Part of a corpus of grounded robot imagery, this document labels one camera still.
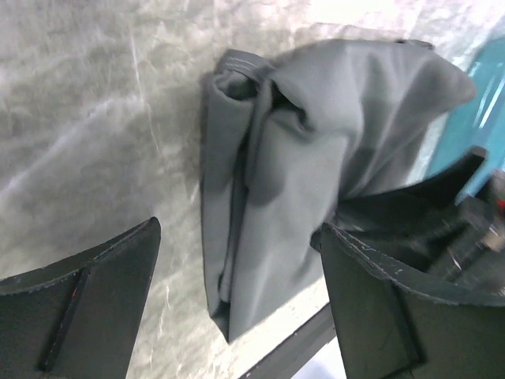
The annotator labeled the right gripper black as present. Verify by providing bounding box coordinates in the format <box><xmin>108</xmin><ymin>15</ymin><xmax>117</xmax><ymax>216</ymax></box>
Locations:
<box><xmin>330</xmin><ymin>147</ymin><xmax>504</xmax><ymax>284</ymax></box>

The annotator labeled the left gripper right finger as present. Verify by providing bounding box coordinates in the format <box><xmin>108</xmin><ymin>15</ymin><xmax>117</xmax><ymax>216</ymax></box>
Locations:
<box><xmin>320</xmin><ymin>224</ymin><xmax>504</xmax><ymax>378</ymax></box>

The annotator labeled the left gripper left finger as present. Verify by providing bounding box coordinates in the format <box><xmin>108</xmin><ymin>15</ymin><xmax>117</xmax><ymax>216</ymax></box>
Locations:
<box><xmin>1</xmin><ymin>217</ymin><xmax>161</xmax><ymax>378</ymax></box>

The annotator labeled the dark grey t-shirt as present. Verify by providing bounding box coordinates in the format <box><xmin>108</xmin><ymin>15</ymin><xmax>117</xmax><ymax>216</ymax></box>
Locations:
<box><xmin>202</xmin><ymin>39</ymin><xmax>476</xmax><ymax>342</ymax></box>

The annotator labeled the teal plastic bin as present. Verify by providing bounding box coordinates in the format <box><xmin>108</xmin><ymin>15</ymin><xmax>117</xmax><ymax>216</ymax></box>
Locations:
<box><xmin>426</xmin><ymin>36</ymin><xmax>504</xmax><ymax>200</ymax></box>

